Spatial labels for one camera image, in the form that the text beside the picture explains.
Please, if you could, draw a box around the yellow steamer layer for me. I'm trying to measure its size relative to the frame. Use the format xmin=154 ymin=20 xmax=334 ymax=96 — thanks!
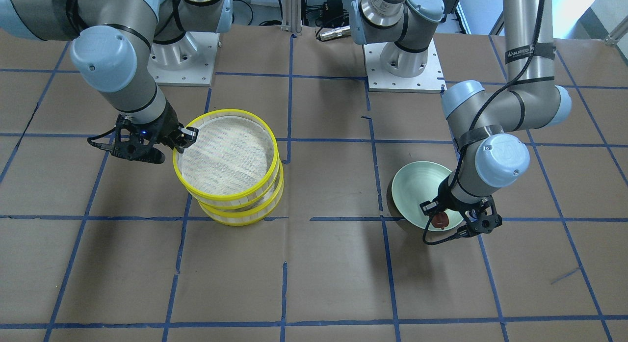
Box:
xmin=198 ymin=163 xmax=284 ymax=226
xmin=172 ymin=109 xmax=280 ymax=210

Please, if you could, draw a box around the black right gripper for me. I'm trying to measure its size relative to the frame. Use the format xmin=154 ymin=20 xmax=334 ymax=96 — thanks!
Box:
xmin=110 ymin=102 xmax=199 ymax=164

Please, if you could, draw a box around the light green plate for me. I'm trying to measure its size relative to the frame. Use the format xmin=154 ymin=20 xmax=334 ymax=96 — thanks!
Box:
xmin=387 ymin=161 xmax=451 ymax=237

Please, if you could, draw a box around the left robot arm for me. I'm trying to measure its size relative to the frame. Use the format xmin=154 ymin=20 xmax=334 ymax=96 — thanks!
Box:
xmin=348 ymin=0 xmax=572 ymax=241

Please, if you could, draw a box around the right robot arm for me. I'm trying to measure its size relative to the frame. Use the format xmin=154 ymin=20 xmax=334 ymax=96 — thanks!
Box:
xmin=1 ymin=0 xmax=233 ymax=164

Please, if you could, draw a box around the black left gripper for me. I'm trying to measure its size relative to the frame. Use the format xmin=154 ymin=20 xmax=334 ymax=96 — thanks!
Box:
xmin=419 ymin=178 xmax=503 ymax=238

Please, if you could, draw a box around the brown bun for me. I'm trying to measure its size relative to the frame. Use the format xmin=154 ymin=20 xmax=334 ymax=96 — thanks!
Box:
xmin=431 ymin=211 xmax=449 ymax=230

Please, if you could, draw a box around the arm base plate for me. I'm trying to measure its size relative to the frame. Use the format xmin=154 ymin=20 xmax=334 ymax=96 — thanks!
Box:
xmin=147 ymin=32 xmax=220 ymax=87
xmin=363 ymin=40 xmax=447 ymax=93

